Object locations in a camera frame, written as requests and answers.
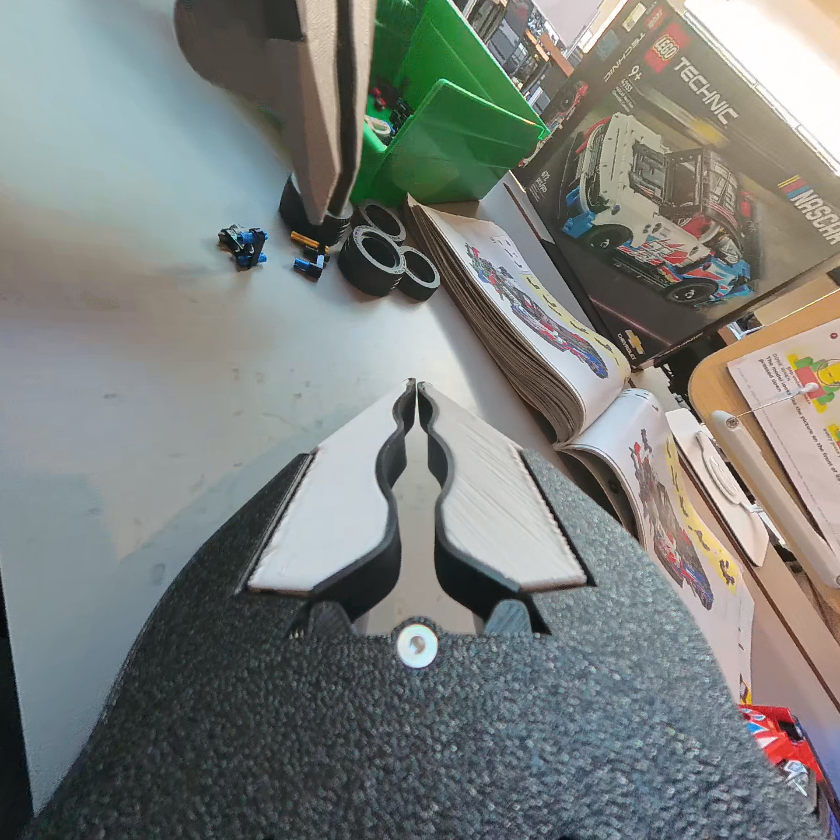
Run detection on toy brick race car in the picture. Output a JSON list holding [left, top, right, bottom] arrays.
[[738, 703, 829, 816]]

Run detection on grey desk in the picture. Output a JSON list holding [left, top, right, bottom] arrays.
[[0, 0, 840, 816]]

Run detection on black brick assembly blue pins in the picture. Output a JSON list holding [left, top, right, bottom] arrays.
[[218, 224, 270, 270]]

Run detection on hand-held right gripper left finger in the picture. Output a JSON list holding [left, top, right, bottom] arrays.
[[247, 378, 419, 619]]

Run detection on green storage bin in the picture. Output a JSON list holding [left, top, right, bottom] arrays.
[[348, 0, 553, 209]]

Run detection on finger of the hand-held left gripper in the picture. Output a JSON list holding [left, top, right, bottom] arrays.
[[335, 0, 379, 215], [287, 0, 347, 226]]

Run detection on pile of loose bricks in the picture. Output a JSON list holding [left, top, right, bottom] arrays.
[[363, 80, 416, 143]]

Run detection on printed instruction sheet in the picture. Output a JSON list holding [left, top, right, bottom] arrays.
[[726, 317, 840, 560]]

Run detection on black car set box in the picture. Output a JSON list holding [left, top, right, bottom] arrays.
[[514, 0, 840, 370]]

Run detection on open instruction booklet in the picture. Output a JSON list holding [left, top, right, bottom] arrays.
[[402, 192, 757, 704]]

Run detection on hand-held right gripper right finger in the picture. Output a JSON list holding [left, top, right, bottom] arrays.
[[417, 381, 589, 632]]

